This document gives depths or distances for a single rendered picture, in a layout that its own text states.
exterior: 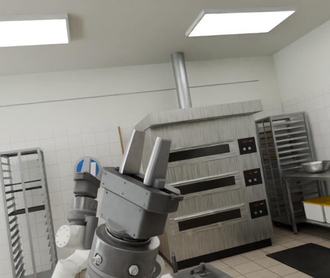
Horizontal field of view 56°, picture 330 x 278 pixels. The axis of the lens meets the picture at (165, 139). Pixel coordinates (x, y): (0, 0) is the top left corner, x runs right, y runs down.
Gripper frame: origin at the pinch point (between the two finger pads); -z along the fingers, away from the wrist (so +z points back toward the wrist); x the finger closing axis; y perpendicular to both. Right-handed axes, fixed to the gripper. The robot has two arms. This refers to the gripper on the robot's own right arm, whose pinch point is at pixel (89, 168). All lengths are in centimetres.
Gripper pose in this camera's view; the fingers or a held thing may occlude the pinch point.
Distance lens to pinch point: 110.8
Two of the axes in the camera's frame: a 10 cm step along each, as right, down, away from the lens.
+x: -2.0, -4.1, -8.9
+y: -9.8, 0.4, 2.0
